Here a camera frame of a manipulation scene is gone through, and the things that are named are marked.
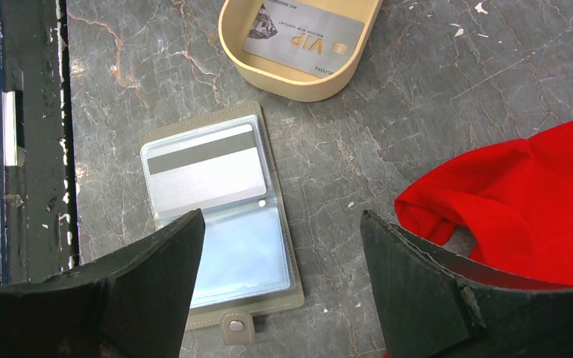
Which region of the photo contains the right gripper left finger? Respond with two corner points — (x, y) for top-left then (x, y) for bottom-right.
(0, 210), (205, 357)

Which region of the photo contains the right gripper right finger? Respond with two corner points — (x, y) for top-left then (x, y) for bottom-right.
(360, 210), (573, 357)

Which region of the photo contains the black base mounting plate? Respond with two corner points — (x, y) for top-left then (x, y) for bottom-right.
(0, 1), (80, 285)

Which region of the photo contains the beige oval tray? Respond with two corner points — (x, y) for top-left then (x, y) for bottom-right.
(219, 1), (382, 102)

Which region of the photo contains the red kung fu t-shirt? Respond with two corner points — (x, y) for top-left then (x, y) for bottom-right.
(395, 121), (573, 287)

